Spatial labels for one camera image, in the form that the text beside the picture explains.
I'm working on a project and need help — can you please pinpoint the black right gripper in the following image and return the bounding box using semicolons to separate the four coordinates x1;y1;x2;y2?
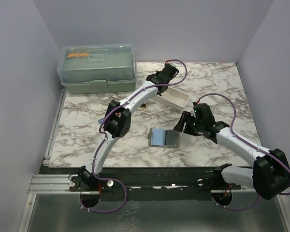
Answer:
174;111;204;137

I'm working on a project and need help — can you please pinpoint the beige card holder wallet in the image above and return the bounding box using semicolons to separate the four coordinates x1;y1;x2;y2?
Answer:
148;128;179;148

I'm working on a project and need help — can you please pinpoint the green plastic storage box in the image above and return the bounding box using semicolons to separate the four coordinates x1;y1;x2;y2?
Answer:
57;44;137;94

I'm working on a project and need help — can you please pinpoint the orange item inside box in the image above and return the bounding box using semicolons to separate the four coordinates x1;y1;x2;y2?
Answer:
67;53;89;58

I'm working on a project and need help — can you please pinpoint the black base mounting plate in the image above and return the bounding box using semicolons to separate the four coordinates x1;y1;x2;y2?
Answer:
39;165;253;206

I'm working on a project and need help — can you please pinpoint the white rectangular card tray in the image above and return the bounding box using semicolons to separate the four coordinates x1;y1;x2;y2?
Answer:
151;87;190;111

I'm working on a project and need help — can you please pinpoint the aluminium rail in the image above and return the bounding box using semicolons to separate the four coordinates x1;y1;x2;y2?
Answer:
29;174;70;194

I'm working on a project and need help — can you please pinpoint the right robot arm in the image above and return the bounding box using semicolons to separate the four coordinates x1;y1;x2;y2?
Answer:
174;103;290;200

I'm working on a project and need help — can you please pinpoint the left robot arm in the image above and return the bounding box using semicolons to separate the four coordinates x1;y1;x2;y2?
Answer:
78;60;179;191

